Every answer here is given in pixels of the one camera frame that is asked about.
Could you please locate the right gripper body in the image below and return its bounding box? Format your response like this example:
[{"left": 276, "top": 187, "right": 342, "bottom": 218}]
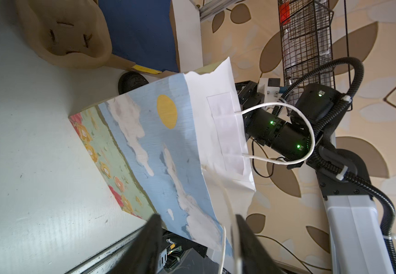
[{"left": 235, "top": 81, "right": 342, "bottom": 167}]

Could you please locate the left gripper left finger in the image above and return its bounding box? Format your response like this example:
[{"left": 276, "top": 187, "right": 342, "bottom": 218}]
[{"left": 108, "top": 214, "right": 162, "bottom": 274}]

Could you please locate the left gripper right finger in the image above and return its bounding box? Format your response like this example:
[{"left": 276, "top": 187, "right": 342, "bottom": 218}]
[{"left": 236, "top": 215, "right": 282, "bottom": 274}]

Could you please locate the white green paper bag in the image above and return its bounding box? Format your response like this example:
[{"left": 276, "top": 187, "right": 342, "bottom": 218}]
[{"left": 68, "top": 56, "right": 317, "bottom": 274}]

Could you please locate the black plastic cup lid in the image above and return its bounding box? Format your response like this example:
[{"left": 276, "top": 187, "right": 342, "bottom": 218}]
[{"left": 118, "top": 71, "right": 149, "bottom": 95}]

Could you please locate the brown pulp cup carrier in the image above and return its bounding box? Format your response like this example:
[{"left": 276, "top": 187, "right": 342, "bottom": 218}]
[{"left": 15, "top": 0, "right": 113, "bottom": 69}]

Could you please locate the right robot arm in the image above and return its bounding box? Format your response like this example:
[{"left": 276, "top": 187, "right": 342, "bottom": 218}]
[{"left": 236, "top": 57, "right": 396, "bottom": 274}]

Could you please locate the red item in basket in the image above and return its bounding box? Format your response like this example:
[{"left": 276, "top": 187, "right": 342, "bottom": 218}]
[{"left": 279, "top": 2, "right": 291, "bottom": 25}]

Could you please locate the right wire basket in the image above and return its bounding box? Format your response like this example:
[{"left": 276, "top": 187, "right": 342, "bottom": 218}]
[{"left": 278, "top": 1, "right": 339, "bottom": 88}]

